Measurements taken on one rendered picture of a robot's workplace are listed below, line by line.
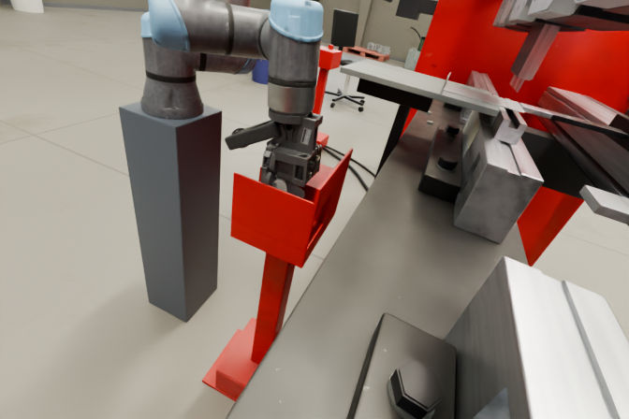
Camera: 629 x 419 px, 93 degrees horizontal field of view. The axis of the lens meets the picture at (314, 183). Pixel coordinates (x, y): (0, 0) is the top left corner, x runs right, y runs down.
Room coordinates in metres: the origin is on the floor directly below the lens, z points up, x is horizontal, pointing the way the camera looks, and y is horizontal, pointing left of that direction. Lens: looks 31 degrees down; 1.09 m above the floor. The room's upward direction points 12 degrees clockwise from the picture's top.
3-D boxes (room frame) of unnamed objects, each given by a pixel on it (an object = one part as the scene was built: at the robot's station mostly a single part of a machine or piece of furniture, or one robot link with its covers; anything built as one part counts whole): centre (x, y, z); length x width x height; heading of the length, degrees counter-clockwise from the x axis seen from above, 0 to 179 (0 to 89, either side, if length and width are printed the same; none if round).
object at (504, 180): (0.50, -0.28, 0.92); 0.39 x 0.06 x 0.10; 162
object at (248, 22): (0.55, 0.14, 1.02); 0.11 x 0.11 x 0.08; 33
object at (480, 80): (1.08, -0.47, 0.92); 0.50 x 0.06 x 0.10; 162
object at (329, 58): (2.43, 0.11, 0.42); 0.25 x 0.20 x 0.83; 72
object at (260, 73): (4.26, 0.98, 0.28); 0.48 x 0.43 x 0.55; 80
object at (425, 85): (0.60, -0.15, 1.00); 0.26 x 0.18 x 0.01; 72
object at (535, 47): (0.56, -0.29, 1.07); 0.10 x 0.02 x 0.10; 162
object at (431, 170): (0.54, -0.23, 0.89); 0.30 x 0.05 x 0.03; 162
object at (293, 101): (0.48, 0.06, 0.95); 0.08 x 0.08 x 0.05
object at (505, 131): (0.52, -0.28, 0.99); 0.20 x 0.03 x 0.03; 162
